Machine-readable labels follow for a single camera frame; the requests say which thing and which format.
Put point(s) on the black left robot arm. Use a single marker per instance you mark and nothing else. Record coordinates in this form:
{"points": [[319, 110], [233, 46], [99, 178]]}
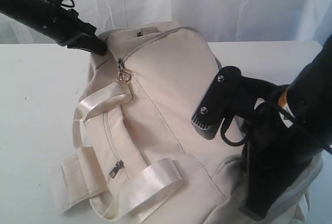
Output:
{"points": [[22, 11]]}

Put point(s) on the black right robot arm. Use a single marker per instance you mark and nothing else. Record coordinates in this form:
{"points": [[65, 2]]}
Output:
{"points": [[312, 89]]}

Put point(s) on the cream fabric duffel bag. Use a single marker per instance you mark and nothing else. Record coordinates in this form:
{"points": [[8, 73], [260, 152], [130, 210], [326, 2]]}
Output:
{"points": [[138, 157]]}

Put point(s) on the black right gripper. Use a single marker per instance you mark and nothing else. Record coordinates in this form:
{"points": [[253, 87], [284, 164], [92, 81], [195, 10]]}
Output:
{"points": [[278, 151]]}

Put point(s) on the black grey right wrist camera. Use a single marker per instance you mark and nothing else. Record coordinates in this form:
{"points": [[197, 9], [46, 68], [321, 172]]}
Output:
{"points": [[229, 94]]}

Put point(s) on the white backdrop curtain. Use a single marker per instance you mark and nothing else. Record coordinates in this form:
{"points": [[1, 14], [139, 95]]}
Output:
{"points": [[218, 20]]}

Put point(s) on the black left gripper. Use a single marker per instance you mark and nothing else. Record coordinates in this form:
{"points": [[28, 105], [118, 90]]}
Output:
{"points": [[64, 27]]}

